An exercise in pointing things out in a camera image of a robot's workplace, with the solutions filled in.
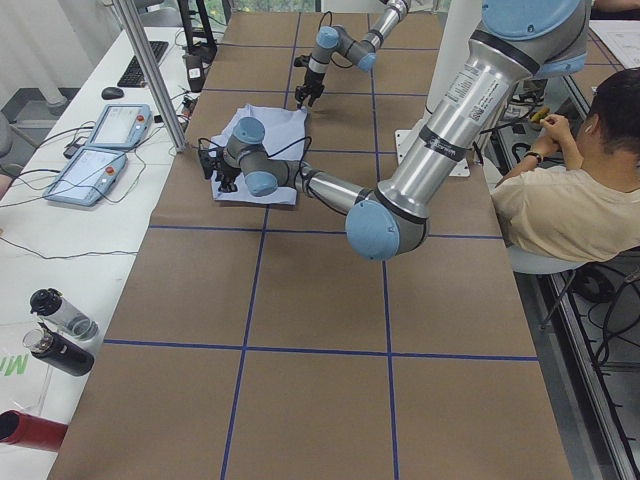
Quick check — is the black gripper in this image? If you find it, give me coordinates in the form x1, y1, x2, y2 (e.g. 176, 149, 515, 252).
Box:
198, 147, 241, 193
294, 55, 326, 108

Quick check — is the blue striped button shirt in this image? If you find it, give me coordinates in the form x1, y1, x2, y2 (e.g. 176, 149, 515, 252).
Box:
210, 104, 308, 206

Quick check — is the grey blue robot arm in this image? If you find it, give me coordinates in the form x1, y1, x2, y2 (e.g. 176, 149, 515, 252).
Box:
294, 0, 412, 108
202, 1, 591, 261

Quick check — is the upper teach pendant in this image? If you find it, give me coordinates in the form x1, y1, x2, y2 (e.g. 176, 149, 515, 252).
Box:
86, 104, 153, 150

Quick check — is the teach pendant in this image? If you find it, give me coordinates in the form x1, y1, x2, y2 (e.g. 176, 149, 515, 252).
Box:
42, 146, 127, 207
86, 104, 153, 150

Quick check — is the black keyboard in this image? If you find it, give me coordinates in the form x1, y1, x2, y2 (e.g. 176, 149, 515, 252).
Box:
116, 39, 171, 88

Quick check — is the black computer mouse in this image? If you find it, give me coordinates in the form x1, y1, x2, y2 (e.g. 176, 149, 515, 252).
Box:
101, 87, 124, 100

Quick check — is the lower teach pendant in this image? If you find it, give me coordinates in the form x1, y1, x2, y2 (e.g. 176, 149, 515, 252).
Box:
42, 146, 127, 207

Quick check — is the clear water bottle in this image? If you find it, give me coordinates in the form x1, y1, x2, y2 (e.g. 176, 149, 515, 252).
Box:
29, 288, 99, 341

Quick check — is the black water bottle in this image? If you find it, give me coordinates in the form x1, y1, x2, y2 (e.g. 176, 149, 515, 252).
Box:
22, 322, 94, 377

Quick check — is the seated person beige shirt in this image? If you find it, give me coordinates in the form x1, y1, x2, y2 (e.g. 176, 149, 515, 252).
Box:
491, 68, 639, 262

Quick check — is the red bottle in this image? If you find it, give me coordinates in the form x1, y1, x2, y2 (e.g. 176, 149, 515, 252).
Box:
1, 410, 68, 452

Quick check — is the aluminium frame post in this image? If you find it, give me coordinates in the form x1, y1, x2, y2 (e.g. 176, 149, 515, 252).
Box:
113, 0, 187, 153

